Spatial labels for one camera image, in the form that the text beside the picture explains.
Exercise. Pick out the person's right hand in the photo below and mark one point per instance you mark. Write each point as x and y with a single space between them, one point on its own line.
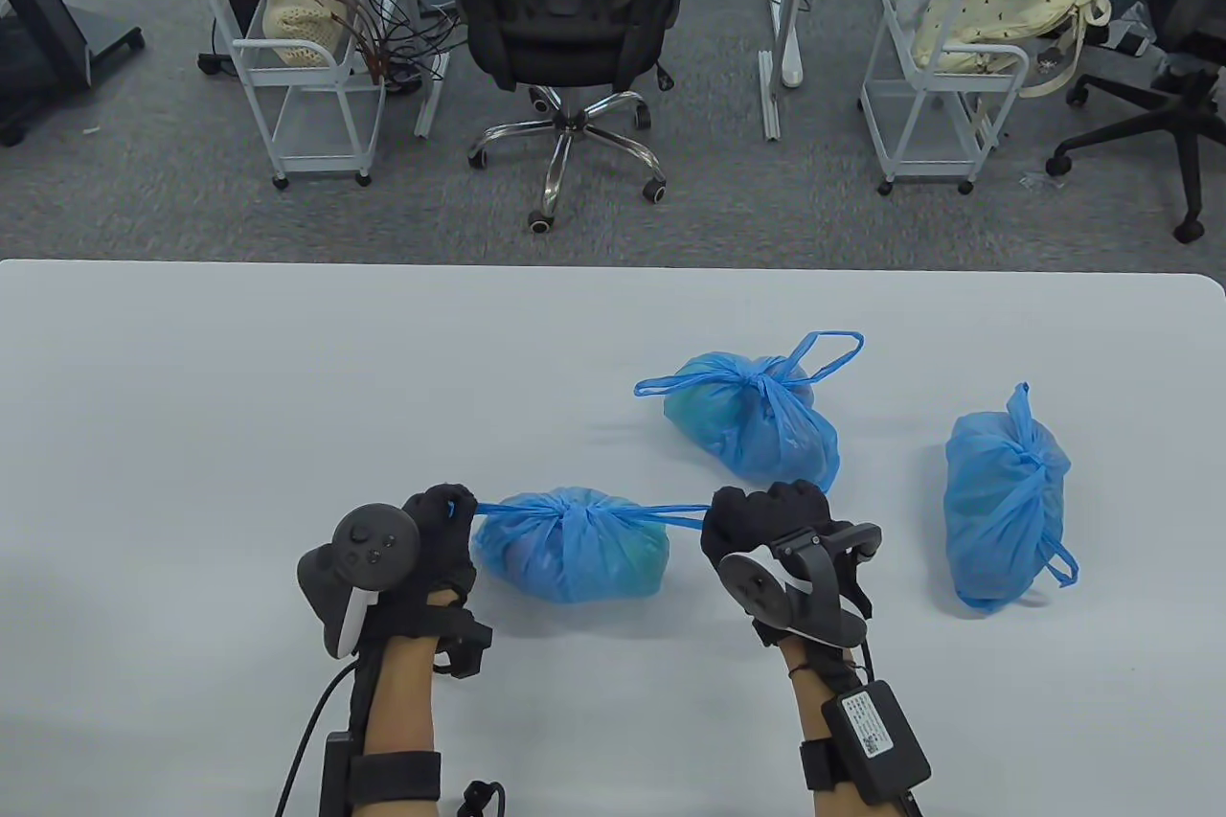
757 515

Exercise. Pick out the person's left hand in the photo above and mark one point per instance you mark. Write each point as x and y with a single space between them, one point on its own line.
445 549

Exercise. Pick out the blue plastic bag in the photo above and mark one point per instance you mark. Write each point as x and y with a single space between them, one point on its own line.
996 510
757 434
575 558

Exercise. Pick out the person's right forearm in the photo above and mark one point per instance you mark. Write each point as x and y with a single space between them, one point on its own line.
814 712

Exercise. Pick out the person's left forearm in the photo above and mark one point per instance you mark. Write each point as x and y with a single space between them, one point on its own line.
402 712

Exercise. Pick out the cream knitted bag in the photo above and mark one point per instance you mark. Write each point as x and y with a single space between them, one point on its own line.
297 22

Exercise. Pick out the cream fabric bag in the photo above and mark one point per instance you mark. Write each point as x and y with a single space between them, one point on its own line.
996 12

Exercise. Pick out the plain black battery box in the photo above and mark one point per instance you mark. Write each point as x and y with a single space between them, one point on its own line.
335 774

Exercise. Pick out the black battery box white label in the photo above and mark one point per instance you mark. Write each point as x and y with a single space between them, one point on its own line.
876 740

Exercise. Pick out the white metal cart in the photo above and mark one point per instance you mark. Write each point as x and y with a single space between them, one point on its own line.
924 127
326 127

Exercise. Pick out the clear plastic scrap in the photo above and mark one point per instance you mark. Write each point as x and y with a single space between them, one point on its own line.
1036 180

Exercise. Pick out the black mesh office chair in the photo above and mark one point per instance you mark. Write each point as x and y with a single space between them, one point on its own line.
565 3

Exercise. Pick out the black rolling stand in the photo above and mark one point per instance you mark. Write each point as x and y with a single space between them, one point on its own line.
48 60

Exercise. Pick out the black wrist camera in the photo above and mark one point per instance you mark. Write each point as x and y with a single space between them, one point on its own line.
465 649

